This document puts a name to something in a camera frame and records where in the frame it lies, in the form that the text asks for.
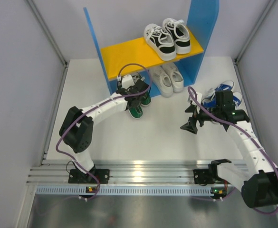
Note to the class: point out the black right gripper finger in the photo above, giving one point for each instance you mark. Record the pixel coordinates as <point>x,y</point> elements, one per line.
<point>190,126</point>
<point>191,109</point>

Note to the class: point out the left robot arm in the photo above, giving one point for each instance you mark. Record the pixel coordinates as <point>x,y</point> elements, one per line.
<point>77,128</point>

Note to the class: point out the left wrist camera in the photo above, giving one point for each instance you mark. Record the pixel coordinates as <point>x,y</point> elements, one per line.
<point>127,81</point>

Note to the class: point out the slotted cable duct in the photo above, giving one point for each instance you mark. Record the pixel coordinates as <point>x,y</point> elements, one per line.
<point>130,190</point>

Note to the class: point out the black white sneaker left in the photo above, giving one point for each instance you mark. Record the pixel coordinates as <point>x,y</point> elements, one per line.
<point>160,41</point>

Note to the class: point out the black white sneaker right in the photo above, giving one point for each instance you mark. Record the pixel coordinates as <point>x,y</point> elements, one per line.
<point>180,35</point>

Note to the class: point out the aluminium mounting rail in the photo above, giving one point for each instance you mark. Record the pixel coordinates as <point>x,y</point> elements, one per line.
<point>123,172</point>

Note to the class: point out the aluminium frame post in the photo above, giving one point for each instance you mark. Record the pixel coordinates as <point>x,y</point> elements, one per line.
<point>262,17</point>
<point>40,20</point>

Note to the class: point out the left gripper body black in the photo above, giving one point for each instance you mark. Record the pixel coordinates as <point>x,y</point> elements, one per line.
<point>128,89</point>

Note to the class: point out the black white sneaker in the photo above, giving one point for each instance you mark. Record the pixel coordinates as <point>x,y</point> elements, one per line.
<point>160,41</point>
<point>180,35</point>

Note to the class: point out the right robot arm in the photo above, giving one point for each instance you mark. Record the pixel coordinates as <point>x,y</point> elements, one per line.
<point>259,185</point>

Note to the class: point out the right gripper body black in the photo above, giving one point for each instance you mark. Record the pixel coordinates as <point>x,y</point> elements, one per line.
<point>204,114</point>

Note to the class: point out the blue and yellow shoe shelf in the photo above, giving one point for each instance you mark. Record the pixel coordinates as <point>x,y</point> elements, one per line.
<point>126,57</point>

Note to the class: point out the blue sneaker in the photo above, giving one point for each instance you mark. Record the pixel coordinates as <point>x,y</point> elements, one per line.
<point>209,99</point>
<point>237,99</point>

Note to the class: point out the green sneaker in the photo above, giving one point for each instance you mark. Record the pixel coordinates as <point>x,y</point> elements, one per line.
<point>141,85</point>
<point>133,105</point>

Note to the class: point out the left aluminium frame post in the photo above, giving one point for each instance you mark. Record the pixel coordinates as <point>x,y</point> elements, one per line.
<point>40,20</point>

